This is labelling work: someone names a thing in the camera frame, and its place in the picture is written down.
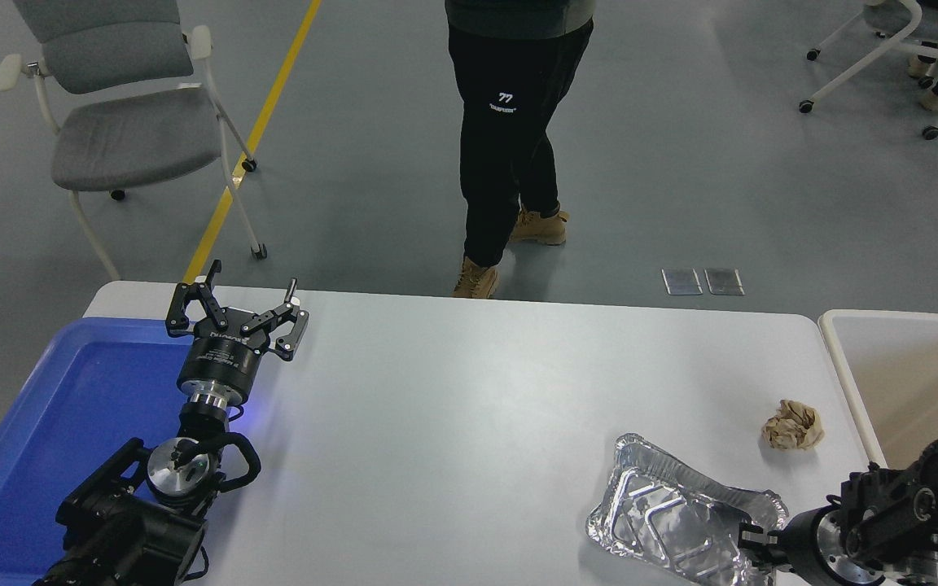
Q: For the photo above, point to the blue plastic tray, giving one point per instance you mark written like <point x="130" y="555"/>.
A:
<point x="70" y="423"/>

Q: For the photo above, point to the standing person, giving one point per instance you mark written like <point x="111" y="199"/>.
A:
<point x="506" y="122"/>

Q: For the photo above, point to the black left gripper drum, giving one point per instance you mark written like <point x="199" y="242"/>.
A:
<point x="221" y="362"/>

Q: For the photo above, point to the grey padded chair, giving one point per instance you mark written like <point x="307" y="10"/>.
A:
<point x="131" y="134"/>

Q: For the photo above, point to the large pale bin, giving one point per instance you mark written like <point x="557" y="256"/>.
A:
<point x="917" y="374"/>

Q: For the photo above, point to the silver foil tray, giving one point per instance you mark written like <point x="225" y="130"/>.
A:
<point x="664" y="513"/>

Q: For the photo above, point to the metal floor plate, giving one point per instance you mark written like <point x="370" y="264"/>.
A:
<point x="724" y="281"/>
<point x="681" y="282"/>

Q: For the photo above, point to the white-framed wheeled chair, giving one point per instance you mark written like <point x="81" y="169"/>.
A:
<point x="876" y="53"/>

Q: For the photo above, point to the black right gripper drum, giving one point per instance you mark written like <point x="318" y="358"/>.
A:
<point x="801" y="549"/>

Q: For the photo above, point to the crumpled tan paper ball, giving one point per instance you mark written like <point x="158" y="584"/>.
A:
<point x="793" y="425"/>

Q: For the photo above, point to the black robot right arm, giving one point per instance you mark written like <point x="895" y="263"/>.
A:
<point x="900" y="513"/>

